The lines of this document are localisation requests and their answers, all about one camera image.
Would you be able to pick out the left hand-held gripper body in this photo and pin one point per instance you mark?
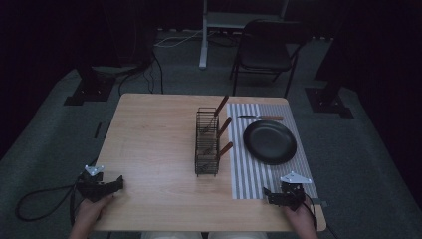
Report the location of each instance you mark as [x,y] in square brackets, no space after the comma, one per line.
[93,187]

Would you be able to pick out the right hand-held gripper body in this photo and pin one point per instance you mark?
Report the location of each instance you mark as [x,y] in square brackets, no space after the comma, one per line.
[292,194]

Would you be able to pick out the person's left hand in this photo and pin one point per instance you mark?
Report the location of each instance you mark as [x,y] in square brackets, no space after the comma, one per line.
[91,209]

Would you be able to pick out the person's right hand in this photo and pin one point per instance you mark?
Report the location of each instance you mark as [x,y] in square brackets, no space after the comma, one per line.
[302,220]

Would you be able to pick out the grey white striped placemat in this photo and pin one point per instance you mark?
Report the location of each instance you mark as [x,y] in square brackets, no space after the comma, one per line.
[245,179]

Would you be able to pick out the grey tape piece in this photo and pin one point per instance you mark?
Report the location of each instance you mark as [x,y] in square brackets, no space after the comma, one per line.
[319,202]

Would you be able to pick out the black round plate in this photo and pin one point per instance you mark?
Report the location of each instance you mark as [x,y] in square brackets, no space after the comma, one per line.
[269,142]

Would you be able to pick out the black stand base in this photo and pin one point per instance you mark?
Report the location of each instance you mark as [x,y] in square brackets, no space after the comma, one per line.
[326,99]
[89,91]

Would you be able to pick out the black folding chair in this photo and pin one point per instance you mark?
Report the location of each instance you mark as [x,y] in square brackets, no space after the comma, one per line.
[265,54]

